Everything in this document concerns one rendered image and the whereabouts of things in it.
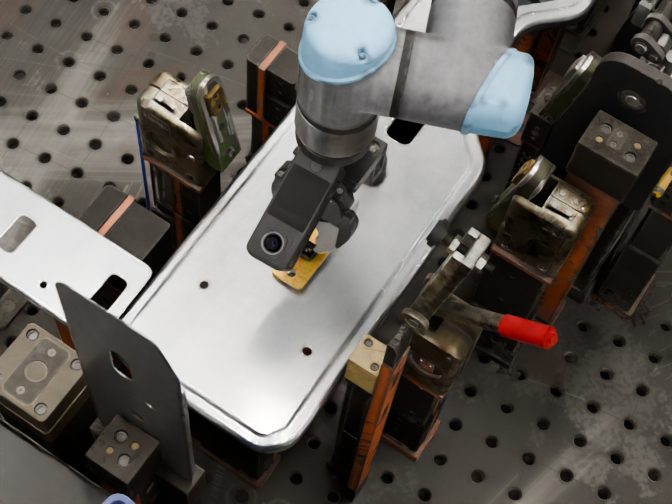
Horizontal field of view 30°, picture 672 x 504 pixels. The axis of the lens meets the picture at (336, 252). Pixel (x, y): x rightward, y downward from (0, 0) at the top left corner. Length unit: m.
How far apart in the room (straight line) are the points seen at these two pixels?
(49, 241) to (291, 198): 0.31
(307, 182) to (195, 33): 0.72
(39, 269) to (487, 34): 0.55
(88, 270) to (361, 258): 0.29
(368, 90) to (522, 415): 0.69
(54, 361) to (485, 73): 0.50
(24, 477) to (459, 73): 0.55
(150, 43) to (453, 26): 0.85
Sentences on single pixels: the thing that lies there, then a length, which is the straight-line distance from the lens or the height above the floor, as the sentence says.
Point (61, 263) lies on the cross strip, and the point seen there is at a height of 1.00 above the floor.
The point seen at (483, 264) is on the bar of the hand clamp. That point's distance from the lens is 1.12.
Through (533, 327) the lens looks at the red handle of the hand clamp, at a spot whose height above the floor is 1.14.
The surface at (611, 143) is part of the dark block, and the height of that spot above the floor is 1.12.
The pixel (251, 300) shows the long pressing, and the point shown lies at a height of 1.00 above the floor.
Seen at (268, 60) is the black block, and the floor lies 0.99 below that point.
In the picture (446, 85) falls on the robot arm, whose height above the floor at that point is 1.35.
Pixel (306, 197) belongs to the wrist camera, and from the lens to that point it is 1.15.
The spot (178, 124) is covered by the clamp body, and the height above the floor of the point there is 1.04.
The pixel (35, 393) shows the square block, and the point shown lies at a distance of 1.22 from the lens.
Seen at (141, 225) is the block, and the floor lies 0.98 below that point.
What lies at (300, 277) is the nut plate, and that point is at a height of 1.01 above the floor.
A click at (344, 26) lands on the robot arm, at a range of 1.02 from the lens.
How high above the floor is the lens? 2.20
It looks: 64 degrees down
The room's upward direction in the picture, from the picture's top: 9 degrees clockwise
